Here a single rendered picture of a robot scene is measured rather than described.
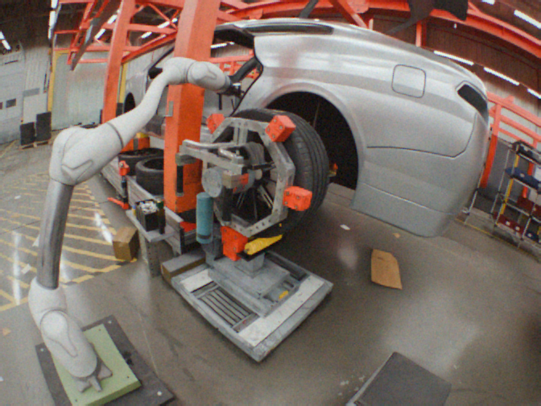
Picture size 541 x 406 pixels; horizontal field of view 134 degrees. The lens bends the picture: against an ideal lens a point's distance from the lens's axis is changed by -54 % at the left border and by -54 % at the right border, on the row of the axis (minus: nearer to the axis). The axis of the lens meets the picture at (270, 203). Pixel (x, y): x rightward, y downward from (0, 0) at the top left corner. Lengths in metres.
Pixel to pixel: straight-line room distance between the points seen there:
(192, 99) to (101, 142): 0.82
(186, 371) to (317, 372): 0.69
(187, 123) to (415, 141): 1.17
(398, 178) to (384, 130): 0.24
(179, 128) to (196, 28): 0.58
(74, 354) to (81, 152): 0.59
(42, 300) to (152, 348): 0.73
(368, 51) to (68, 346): 1.70
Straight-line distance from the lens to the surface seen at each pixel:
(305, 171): 1.01
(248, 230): 1.16
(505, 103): 7.49
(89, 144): 0.67
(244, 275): 1.51
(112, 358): 1.02
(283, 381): 1.34
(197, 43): 1.42
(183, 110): 1.37
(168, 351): 1.41
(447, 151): 1.20
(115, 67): 3.22
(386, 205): 1.26
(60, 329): 0.82
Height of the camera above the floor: 1.19
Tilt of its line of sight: 22 degrees down
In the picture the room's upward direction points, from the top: 9 degrees clockwise
